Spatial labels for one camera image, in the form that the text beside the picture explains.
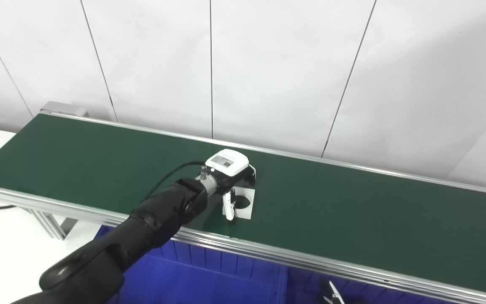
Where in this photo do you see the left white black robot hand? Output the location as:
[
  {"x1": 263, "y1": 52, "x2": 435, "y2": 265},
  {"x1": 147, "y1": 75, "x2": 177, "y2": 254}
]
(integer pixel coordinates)
[{"x1": 204, "y1": 149, "x2": 257, "y2": 223}]

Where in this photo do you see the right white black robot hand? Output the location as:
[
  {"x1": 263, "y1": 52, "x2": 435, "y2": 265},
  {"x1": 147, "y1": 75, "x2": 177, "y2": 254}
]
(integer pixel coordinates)
[{"x1": 320, "y1": 277, "x2": 346, "y2": 304}]

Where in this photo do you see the white square part round hole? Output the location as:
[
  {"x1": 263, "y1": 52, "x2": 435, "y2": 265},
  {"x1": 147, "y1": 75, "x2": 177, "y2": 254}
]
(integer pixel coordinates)
[{"x1": 224, "y1": 186, "x2": 255, "y2": 220}]

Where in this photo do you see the large blue plastic bin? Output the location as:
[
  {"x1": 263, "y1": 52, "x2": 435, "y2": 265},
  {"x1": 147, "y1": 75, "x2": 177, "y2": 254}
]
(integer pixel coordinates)
[
  {"x1": 285, "y1": 266, "x2": 450, "y2": 304},
  {"x1": 95, "y1": 225, "x2": 289, "y2": 304}
]

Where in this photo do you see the green conveyor belt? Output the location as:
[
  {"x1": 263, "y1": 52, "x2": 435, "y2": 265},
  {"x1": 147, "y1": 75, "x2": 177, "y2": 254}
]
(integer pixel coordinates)
[
  {"x1": 0, "y1": 113, "x2": 486, "y2": 298},
  {"x1": 0, "y1": 111, "x2": 486, "y2": 304}
]

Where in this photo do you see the grey conveyor motor housing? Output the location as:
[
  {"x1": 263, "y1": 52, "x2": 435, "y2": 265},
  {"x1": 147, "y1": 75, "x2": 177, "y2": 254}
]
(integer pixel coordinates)
[{"x1": 40, "y1": 101, "x2": 89, "y2": 118}]

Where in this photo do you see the aluminium conveyor support leg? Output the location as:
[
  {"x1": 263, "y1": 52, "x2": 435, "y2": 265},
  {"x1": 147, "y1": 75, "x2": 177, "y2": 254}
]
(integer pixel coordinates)
[{"x1": 28, "y1": 209, "x2": 78, "y2": 240}]

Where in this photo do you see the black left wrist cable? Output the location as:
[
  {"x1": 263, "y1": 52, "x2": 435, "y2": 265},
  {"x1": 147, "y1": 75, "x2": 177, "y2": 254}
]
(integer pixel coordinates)
[{"x1": 142, "y1": 160, "x2": 208, "y2": 203}]

